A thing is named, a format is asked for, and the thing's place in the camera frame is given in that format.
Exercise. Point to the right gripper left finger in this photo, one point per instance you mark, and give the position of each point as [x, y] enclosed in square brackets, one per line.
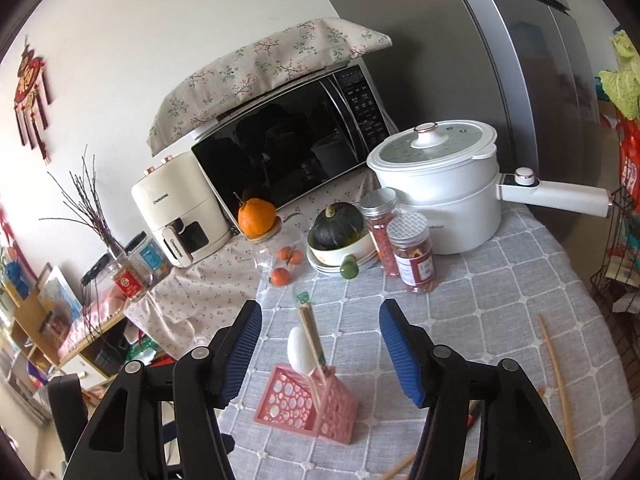
[233, 355]

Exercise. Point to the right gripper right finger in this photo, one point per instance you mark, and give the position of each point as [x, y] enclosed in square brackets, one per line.
[409, 348]

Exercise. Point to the floral white tablecloth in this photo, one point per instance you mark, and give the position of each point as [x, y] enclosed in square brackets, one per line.
[186, 309]

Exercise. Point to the white plastic spoon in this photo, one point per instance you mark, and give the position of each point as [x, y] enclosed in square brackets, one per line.
[300, 354]

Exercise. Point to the pink perforated utensil basket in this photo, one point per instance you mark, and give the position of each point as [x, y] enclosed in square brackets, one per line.
[287, 404]

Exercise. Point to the clear jar red label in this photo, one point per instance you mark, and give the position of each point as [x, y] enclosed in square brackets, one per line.
[412, 247]

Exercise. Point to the grey quilted tablecloth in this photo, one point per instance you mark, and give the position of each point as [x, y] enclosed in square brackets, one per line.
[516, 297]

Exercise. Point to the glass jar with branches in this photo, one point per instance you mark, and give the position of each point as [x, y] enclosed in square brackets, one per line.
[83, 201]

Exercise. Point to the wooden shelf unit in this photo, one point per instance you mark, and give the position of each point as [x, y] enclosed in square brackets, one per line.
[57, 333]

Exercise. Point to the glass jar blue label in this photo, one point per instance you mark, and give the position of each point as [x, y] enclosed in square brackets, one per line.
[148, 258]

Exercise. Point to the large orange fruit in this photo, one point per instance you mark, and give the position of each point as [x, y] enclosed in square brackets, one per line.
[256, 217]

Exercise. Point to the dark green squash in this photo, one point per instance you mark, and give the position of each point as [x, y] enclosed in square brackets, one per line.
[337, 226]

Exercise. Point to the clear jar red contents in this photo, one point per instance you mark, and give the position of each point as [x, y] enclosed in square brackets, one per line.
[378, 208]

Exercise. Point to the cream air fryer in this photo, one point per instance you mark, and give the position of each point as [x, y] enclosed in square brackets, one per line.
[181, 210]

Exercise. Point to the white electric cooking pot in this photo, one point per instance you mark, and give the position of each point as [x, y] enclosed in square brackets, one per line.
[449, 172]

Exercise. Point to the black microwave oven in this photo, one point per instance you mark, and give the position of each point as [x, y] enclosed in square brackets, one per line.
[292, 140]

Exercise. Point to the red snack bag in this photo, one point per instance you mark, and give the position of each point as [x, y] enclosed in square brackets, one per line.
[629, 145]

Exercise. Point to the floral cloth cover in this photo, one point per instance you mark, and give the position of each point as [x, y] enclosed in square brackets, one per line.
[256, 69]

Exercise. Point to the red chinese knot decoration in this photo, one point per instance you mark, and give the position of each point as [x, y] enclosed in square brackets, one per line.
[31, 99]

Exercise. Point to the green leafy vegetables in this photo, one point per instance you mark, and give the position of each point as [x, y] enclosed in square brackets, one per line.
[622, 85]

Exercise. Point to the silver refrigerator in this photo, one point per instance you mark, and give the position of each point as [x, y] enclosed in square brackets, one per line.
[546, 86]

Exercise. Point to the white bowl green handle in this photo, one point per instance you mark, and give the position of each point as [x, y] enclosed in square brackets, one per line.
[347, 261]

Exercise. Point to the black wire rack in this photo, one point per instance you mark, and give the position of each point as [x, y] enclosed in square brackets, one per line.
[615, 286]

